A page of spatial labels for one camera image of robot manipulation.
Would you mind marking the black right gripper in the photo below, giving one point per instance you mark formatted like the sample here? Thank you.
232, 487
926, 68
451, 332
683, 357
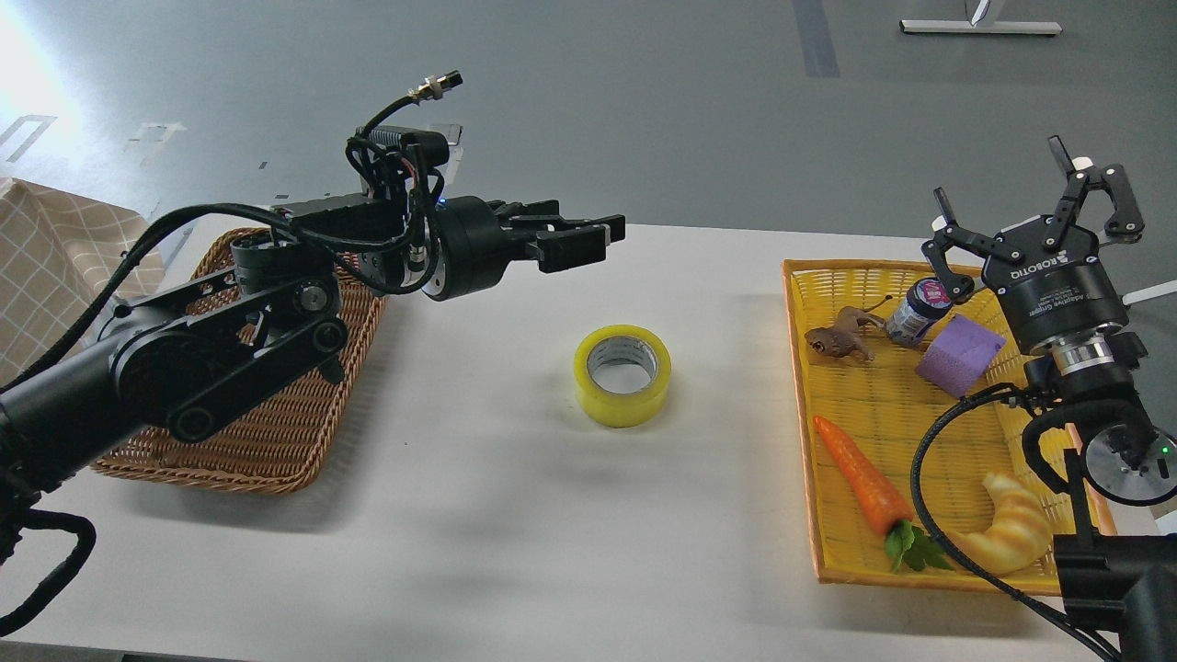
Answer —
1053, 285

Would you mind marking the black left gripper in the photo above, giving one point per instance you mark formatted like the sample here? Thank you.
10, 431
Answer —
478, 241

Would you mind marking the yellow tape roll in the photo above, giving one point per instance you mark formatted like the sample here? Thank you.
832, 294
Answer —
621, 345

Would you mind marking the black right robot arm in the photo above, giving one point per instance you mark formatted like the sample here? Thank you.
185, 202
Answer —
1088, 432

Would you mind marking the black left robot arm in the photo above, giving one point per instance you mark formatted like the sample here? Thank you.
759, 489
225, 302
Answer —
195, 358

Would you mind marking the white caster leg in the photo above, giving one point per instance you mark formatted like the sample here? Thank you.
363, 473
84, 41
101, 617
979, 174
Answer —
1167, 288

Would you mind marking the small dark jar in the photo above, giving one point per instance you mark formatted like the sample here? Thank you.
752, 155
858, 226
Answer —
924, 305

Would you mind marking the purple foam block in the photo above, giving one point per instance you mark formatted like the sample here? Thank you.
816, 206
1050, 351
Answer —
959, 356

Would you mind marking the brown toy frog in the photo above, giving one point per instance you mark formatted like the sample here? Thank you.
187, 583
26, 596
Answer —
844, 336

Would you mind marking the yellow plastic basket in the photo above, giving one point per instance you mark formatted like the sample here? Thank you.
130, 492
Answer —
886, 408

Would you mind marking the white stand base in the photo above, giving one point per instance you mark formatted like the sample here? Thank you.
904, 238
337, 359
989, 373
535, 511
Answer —
984, 19

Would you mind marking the toy croissant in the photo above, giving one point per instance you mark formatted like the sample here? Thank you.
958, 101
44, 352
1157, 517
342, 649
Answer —
1019, 533

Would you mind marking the orange toy carrot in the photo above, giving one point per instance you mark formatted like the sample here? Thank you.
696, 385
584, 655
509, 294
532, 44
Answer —
886, 511

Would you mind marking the brown wicker basket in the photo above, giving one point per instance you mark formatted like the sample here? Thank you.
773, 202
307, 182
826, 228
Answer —
281, 445

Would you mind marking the beige checkered cloth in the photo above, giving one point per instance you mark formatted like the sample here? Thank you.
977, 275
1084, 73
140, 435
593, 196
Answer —
58, 249

